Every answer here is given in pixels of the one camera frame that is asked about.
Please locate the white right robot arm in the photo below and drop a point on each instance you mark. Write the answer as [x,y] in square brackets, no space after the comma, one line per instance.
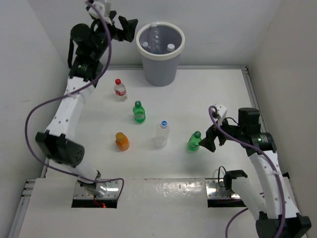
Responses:
[274,211]

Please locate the red cap cola bottle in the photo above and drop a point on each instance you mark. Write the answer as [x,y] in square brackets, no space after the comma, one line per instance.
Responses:
[120,90]

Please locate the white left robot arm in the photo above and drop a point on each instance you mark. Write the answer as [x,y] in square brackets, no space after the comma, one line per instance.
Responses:
[87,45]

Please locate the grey plastic waste bin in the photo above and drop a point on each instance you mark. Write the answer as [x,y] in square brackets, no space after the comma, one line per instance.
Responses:
[160,70]

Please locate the clear bottle blue cap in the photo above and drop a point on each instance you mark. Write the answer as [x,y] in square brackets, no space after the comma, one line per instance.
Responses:
[155,39]
[162,134]

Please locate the green bottle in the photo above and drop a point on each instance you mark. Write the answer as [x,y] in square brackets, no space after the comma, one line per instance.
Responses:
[139,112]
[193,142]

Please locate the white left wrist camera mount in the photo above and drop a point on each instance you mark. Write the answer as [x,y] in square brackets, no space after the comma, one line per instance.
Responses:
[103,7]

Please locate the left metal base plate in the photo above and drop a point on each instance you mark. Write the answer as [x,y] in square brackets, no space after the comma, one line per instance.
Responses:
[101,189]

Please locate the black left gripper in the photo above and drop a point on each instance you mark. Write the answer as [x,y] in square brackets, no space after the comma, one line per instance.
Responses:
[128,26]

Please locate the water bottle blue label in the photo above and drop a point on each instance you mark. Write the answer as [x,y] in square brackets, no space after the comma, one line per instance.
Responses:
[145,45]

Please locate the metal base plate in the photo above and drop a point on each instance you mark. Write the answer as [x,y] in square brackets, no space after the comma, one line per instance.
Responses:
[215,190]
[101,189]

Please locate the large clear bottle white cap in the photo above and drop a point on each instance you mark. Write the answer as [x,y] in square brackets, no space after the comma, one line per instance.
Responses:
[170,48]

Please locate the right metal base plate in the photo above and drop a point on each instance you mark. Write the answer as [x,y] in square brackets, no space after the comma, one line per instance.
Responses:
[215,190]

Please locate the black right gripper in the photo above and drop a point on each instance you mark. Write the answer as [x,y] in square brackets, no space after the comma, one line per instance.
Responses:
[211,133]

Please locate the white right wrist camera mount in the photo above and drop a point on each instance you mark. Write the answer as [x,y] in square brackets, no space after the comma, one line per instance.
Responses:
[219,113]

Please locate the orange juice bottle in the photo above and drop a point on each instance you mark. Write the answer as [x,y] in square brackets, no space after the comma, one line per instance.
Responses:
[122,141]

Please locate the aluminium frame rail left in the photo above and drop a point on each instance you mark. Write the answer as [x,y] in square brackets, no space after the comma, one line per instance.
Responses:
[21,89]

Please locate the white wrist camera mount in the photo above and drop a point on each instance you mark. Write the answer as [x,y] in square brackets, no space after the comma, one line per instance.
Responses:
[103,7]
[219,113]

